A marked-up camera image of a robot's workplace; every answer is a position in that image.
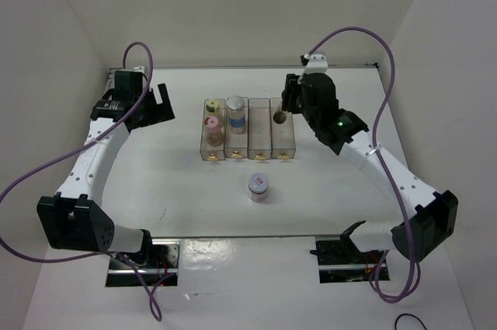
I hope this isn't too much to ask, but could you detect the black gold pepper bottle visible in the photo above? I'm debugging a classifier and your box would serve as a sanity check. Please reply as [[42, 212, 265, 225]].
[[273, 109, 287, 124]]

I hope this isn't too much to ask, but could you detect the yellow lid spice bottle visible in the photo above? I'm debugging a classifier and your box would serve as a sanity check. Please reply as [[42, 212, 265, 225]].
[[204, 99, 224, 123]]

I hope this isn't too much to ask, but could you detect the silver lid blue label bottle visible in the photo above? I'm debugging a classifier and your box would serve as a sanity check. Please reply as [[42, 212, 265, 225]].
[[226, 96, 246, 134]]

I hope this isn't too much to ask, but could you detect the pink lid spice bottle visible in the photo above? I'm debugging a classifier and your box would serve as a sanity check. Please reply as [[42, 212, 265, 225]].
[[204, 116, 224, 147]]

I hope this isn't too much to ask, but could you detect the short jar red label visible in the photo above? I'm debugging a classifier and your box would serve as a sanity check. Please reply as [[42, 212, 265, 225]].
[[248, 172, 269, 202]]

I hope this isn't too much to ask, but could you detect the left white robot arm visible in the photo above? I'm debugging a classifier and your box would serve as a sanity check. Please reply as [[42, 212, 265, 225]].
[[36, 67, 175, 268]]

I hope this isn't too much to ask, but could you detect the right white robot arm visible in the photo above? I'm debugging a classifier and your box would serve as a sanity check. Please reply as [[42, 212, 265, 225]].
[[280, 73, 458, 262]]

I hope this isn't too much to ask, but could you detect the clear drawer bin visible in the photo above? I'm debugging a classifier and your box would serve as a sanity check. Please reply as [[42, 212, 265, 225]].
[[224, 97, 249, 159], [248, 98, 272, 161], [269, 98, 296, 160], [200, 99, 226, 162]]

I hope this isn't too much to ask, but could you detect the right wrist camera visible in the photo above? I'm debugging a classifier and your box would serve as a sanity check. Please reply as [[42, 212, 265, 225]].
[[301, 52, 328, 74]]

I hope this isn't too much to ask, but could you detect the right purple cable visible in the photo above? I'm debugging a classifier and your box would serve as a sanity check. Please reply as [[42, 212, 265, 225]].
[[308, 26, 422, 304]]

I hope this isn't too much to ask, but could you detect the purple cable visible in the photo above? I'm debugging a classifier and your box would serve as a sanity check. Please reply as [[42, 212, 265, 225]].
[[308, 26, 422, 304], [0, 41, 164, 323]]

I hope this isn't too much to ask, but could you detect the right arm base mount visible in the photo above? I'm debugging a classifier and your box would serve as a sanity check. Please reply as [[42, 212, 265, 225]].
[[310, 238, 383, 283]]

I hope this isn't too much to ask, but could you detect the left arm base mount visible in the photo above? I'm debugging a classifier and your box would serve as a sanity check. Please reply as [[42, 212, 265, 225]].
[[105, 239, 181, 288]]

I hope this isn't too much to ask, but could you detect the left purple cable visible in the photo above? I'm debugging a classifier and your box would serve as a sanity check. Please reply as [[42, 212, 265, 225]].
[[0, 41, 164, 323]]

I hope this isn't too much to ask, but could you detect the black cable on floor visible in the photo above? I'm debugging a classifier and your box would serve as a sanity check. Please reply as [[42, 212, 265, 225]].
[[394, 312, 428, 330]]

